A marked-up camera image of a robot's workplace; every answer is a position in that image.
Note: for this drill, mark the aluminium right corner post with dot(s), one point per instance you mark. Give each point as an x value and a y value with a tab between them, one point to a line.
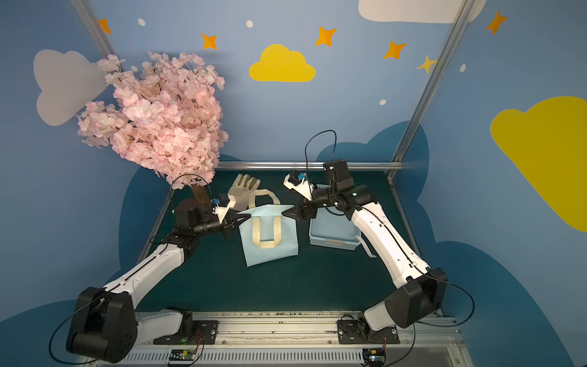
450	45

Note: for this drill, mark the green circuit board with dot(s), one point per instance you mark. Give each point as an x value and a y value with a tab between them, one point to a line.
373	357
183	356

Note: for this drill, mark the aluminium corner post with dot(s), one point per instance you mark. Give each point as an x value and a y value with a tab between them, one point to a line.
450	45
90	21

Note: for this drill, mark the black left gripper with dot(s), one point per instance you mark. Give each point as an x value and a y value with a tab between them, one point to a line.
227	222

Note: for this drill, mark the right green circuit board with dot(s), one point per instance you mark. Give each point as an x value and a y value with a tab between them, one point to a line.
373	357

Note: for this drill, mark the left green circuit board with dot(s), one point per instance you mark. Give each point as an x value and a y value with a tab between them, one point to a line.
183	356

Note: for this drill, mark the light blue plastic basket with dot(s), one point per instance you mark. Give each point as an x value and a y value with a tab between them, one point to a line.
330	230

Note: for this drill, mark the white canvas work glove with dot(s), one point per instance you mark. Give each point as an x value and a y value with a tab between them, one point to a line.
242	188

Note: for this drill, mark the pink cherry blossom tree crown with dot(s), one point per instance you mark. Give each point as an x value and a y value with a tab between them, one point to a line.
166	119

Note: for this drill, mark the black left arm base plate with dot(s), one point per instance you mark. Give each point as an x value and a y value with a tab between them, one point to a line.
192	333

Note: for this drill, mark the aluminium frame rail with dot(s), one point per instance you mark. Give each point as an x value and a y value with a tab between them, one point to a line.
307	338
301	166

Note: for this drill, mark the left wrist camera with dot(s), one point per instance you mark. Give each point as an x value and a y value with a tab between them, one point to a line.
222	205

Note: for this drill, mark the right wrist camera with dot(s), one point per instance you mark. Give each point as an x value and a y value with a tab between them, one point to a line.
299	182

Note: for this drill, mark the brown artificial tree trunk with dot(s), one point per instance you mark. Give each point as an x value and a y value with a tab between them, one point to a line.
201	193

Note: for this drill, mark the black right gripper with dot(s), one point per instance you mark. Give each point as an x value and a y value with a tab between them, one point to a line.
304	209

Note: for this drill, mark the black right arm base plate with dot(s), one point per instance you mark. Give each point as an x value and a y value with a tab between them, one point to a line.
351	331

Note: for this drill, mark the aluminium back frame rail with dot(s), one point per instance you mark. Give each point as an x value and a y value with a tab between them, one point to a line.
301	166

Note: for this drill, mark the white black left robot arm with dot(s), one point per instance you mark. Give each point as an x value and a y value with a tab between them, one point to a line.
104	325

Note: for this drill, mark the light blue insulated delivery bag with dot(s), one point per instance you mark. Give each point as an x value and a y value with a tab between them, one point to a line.
267	235

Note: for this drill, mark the aluminium front frame rail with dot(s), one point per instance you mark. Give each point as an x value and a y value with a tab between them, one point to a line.
307	338

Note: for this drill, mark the aluminium left corner post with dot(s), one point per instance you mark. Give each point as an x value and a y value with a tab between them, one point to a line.
90	21

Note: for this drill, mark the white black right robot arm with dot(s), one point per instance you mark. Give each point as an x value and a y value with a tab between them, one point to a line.
419	288

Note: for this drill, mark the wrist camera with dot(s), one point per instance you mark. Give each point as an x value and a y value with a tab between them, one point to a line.
222	205
299	182

